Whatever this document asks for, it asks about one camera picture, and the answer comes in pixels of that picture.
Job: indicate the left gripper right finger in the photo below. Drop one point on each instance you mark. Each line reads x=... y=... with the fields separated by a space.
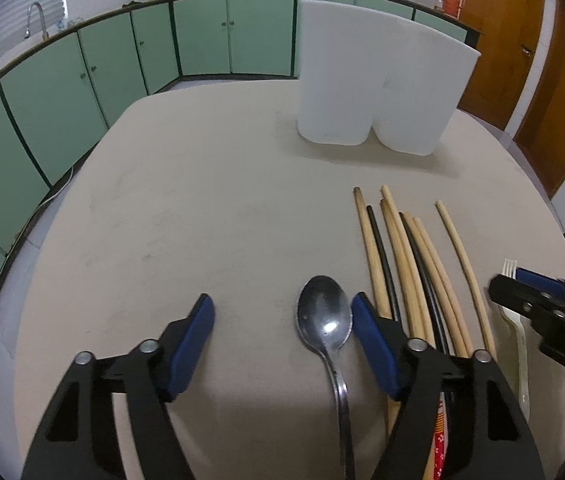
x=487 y=434

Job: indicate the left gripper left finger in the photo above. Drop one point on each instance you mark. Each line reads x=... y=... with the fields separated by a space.
x=76 y=437

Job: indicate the metal spoon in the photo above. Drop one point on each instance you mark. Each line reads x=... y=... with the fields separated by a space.
x=324 y=323

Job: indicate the wooden door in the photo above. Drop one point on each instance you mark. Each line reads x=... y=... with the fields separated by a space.
x=541 y=136
x=508 y=34

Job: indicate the plain bamboo chopstick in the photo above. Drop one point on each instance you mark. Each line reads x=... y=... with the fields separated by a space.
x=458 y=316
x=378 y=282
x=475 y=292

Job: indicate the white plastic fork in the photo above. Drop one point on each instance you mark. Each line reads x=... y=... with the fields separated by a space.
x=514 y=320

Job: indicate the black chopstick gold band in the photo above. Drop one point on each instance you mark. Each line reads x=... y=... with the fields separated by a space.
x=433 y=307

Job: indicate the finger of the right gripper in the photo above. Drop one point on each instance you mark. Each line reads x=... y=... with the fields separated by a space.
x=541 y=282
x=539 y=307

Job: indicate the green lower kitchen cabinets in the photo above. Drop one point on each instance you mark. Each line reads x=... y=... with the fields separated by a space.
x=58 y=101

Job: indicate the white twin utensil holder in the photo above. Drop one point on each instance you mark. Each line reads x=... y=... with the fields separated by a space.
x=366 y=72

